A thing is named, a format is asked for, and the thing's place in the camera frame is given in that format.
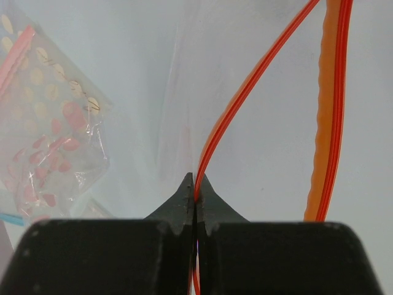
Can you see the clear orange-zipper zip bag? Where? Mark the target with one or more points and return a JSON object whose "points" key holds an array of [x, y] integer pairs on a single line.
{"points": [[286, 108]]}

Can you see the yellow-dotted pink-zipper bag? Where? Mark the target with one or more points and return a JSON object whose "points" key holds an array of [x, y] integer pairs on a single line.
{"points": [[34, 70]]}

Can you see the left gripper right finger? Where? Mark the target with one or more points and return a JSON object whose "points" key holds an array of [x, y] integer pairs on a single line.
{"points": [[237, 256]]}

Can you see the blue-zipper bag edge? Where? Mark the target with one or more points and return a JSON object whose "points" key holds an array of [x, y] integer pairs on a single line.
{"points": [[12, 219]]}

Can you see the red-dotted zip bag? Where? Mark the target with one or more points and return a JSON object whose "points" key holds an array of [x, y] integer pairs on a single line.
{"points": [[50, 155]]}

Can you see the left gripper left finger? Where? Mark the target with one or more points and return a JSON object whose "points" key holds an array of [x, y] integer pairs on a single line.
{"points": [[108, 256]]}

